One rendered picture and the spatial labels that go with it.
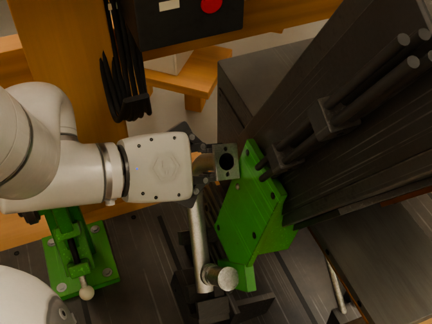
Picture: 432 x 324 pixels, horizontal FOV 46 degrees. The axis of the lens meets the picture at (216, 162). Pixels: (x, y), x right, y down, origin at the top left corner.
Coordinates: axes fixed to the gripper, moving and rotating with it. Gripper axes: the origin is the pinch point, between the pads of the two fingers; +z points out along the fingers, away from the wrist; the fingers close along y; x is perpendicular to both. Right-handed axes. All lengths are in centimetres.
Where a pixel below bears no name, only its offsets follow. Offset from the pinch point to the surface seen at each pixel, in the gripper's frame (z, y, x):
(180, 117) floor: 66, 17, 173
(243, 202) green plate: 2.9, -6.5, -2.7
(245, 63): 12.4, 16.9, 9.9
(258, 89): 11.5, 11.6, 4.8
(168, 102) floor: 64, 26, 184
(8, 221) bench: -28, -11, 51
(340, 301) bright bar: 19.3, -25.0, -3.7
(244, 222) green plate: 2.9, -9.6, -2.5
